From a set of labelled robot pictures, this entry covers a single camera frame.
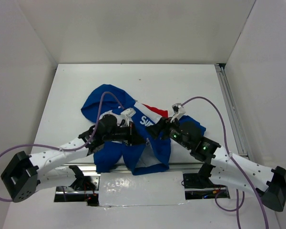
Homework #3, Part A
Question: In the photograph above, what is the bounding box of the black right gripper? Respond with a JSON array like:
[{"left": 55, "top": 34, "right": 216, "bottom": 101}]
[{"left": 145, "top": 114, "right": 192, "bottom": 150}]

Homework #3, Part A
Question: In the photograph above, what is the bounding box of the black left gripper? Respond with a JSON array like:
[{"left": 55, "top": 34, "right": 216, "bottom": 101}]
[{"left": 103, "top": 121, "right": 146, "bottom": 146}]

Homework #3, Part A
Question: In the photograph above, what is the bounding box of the blue white red jacket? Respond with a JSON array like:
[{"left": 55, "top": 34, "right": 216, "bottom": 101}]
[{"left": 80, "top": 83, "right": 207, "bottom": 176}]

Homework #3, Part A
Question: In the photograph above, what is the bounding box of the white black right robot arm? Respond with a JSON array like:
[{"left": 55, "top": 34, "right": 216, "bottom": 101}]
[{"left": 146, "top": 118, "right": 286, "bottom": 212}]

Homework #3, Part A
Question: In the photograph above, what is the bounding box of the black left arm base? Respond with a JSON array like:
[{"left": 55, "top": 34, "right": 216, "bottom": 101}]
[{"left": 54, "top": 174, "right": 100, "bottom": 207}]

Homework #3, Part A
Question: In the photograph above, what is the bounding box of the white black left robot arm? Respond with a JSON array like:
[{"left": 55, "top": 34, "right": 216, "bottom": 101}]
[{"left": 1, "top": 114, "right": 146, "bottom": 203}]

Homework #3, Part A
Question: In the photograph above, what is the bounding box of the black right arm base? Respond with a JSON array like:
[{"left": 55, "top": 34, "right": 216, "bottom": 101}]
[{"left": 181, "top": 173, "right": 229, "bottom": 200}]

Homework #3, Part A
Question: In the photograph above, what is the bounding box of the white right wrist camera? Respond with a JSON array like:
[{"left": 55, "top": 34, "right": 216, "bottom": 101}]
[{"left": 170, "top": 103, "right": 186, "bottom": 123}]

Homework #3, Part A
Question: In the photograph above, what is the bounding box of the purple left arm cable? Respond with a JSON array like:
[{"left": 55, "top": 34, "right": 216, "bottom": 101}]
[{"left": 0, "top": 92, "right": 126, "bottom": 202}]

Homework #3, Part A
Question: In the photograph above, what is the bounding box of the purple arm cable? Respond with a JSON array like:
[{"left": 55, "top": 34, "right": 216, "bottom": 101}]
[
  {"left": 181, "top": 96, "right": 270, "bottom": 229},
  {"left": 0, "top": 92, "right": 126, "bottom": 202}
]

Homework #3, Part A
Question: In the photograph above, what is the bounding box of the aluminium side rail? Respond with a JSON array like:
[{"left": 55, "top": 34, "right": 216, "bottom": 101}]
[{"left": 214, "top": 63, "right": 254, "bottom": 161}]

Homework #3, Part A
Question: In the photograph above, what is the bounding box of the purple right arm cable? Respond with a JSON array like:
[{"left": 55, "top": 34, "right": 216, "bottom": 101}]
[{"left": 181, "top": 96, "right": 270, "bottom": 229}]

